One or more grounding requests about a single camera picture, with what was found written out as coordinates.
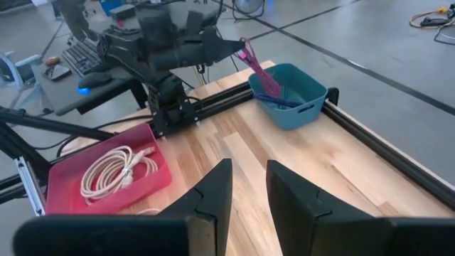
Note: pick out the black phone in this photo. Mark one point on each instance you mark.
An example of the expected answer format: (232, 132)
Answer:
(57, 73)

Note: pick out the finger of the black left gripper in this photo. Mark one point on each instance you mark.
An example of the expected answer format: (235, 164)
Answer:
(217, 46)
(185, 61)

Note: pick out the silver aluminium bracket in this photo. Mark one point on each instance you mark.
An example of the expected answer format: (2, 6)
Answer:
(30, 188)

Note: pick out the grey operator desk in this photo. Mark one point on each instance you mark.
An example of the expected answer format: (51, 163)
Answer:
(64, 99)

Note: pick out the blue crate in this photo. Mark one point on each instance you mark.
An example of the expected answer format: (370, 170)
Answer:
(110, 6)

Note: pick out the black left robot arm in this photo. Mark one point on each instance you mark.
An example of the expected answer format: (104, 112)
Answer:
(170, 103)

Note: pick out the pink plastic bin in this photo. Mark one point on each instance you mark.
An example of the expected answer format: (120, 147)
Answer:
(64, 185)

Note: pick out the teal plastic basket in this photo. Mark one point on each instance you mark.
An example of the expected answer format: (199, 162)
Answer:
(302, 119)

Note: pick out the dark grey box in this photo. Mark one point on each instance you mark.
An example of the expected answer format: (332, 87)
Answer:
(122, 12)

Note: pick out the light grey chair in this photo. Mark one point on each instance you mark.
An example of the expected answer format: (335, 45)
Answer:
(21, 67)

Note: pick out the black keyboard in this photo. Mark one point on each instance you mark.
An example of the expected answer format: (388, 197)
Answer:
(81, 57)

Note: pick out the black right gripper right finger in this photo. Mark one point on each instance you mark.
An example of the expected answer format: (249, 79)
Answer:
(337, 234)

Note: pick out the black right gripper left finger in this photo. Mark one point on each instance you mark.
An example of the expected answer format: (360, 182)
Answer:
(160, 234)

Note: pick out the small brown object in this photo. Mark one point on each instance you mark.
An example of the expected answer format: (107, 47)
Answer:
(52, 60)

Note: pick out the black aluminium table frame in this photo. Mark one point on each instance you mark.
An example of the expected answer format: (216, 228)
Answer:
(391, 156)

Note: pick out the black computer mouse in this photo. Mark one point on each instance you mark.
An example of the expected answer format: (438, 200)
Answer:
(94, 80)

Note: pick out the floor fan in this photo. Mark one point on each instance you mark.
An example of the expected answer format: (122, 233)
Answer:
(249, 5)

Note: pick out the black power strip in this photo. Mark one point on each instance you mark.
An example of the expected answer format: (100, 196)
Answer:
(433, 22)

